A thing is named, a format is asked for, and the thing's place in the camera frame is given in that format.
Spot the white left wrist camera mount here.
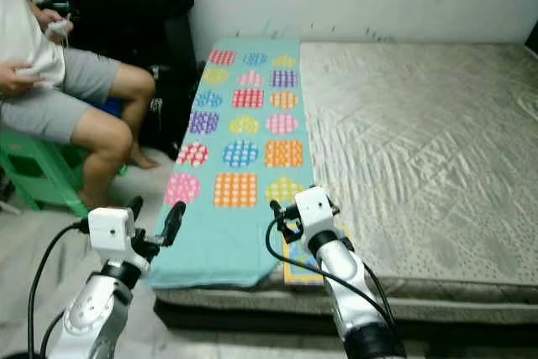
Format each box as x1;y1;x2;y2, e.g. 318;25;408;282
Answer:
88;206;148;276

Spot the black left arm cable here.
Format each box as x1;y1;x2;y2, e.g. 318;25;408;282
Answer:
27;220;93;359

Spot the person in grey shorts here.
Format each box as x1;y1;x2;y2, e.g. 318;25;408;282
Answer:
0;0;161;209

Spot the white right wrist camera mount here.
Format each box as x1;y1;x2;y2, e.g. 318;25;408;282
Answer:
293;187;337;245

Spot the white handheld controller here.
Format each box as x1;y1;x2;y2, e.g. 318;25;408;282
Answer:
47;19;74;40

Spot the yellow bordered children's book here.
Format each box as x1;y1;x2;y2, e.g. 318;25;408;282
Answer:
282;224;351;286

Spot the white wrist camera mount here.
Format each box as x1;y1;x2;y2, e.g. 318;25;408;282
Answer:
293;187;337;245
88;206;148;276

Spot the teal blanket with colourful shapes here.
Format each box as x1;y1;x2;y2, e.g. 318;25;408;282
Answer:
147;37;308;291

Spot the thick grey patterned mattress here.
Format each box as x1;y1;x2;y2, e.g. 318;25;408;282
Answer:
151;40;538;293

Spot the thin grey patterned mattress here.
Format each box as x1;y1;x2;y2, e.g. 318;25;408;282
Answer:
156;279;538;314

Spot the green plastic stool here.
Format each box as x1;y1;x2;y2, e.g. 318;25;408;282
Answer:
0;128;92;213

